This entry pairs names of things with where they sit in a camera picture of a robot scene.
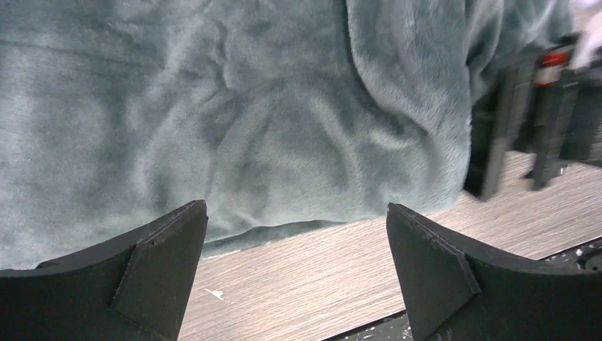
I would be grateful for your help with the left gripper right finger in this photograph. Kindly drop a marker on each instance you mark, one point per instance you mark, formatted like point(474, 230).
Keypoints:
point(443, 269)

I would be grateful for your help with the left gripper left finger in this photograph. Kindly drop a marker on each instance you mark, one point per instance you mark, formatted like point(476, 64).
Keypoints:
point(135, 286)

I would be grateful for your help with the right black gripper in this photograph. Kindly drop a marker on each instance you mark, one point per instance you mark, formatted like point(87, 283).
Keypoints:
point(563, 123)

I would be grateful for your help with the grey fluffy pillowcase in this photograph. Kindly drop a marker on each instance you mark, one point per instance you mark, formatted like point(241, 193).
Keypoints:
point(285, 116)

